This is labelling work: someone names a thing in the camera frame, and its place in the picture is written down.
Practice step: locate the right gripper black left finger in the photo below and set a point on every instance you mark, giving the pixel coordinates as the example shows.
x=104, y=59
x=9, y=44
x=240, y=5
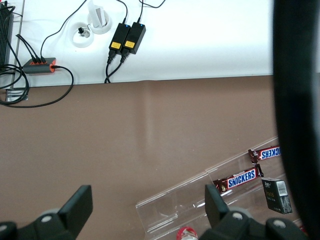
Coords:
x=75, y=207

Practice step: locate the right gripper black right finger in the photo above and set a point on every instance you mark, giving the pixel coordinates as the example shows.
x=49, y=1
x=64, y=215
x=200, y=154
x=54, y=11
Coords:
x=215, y=205

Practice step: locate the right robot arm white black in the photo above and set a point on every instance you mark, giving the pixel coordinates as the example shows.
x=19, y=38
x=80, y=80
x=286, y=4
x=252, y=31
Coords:
x=300, y=100

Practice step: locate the Snickers chocolate bar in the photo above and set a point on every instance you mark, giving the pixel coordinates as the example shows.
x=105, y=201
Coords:
x=267, y=153
x=241, y=178

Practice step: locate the red can white lid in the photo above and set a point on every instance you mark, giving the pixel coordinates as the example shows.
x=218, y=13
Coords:
x=187, y=233

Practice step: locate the clear acrylic stepped stand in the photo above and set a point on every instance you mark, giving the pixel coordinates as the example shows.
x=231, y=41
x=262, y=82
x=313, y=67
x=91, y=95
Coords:
x=175, y=200

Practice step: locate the small black carton box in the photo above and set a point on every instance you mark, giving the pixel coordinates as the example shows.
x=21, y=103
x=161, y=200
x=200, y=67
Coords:
x=276, y=197

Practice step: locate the brown table mat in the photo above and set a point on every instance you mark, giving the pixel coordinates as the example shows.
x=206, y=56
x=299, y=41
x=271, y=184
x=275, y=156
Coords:
x=125, y=137

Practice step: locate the grey orange USB hub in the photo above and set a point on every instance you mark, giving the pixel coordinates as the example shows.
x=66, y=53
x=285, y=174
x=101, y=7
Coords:
x=37, y=68

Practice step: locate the grey aluminium edge strip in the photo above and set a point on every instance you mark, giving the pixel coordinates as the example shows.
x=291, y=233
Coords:
x=18, y=50

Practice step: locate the black power adapter yellow label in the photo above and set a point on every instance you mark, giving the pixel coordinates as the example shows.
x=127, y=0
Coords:
x=119, y=37
x=136, y=37

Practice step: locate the small black white clip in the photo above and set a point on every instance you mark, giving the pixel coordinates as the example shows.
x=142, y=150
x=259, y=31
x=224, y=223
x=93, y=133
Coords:
x=81, y=30

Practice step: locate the black finned metal device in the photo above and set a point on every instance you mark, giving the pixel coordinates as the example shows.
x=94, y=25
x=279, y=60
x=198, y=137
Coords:
x=5, y=37

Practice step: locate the silver metal bracket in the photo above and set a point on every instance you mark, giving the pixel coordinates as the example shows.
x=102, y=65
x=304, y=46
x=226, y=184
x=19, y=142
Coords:
x=15, y=95

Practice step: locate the white plastic bracket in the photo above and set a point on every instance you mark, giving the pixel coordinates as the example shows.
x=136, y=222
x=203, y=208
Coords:
x=97, y=15

